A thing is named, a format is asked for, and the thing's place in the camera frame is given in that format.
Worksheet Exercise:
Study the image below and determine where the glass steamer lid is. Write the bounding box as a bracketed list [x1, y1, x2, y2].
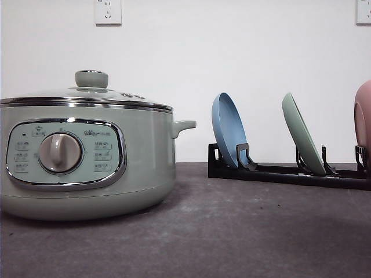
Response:
[0, 69, 174, 112]

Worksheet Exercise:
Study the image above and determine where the green plate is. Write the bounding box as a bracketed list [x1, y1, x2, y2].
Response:
[282, 92, 326, 175]

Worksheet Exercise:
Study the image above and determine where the blue plate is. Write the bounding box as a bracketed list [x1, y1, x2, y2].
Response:
[212, 92, 248, 167]

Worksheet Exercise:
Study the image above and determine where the green electric steamer pot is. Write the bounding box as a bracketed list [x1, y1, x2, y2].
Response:
[0, 106, 197, 220]

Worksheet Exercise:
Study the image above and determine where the pink plate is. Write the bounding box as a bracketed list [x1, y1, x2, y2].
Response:
[354, 79, 371, 172]

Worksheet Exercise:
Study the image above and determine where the black dish rack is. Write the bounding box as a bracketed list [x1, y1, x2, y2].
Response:
[208, 143, 371, 190]

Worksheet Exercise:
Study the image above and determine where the white wall socket left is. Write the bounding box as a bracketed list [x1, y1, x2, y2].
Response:
[93, 0, 122, 28]

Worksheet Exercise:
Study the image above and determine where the white wall socket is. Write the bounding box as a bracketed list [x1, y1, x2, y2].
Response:
[352, 0, 371, 28]
[93, 0, 122, 28]

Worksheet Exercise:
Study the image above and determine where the white wall socket right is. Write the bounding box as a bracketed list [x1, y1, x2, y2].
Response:
[352, 0, 371, 28]

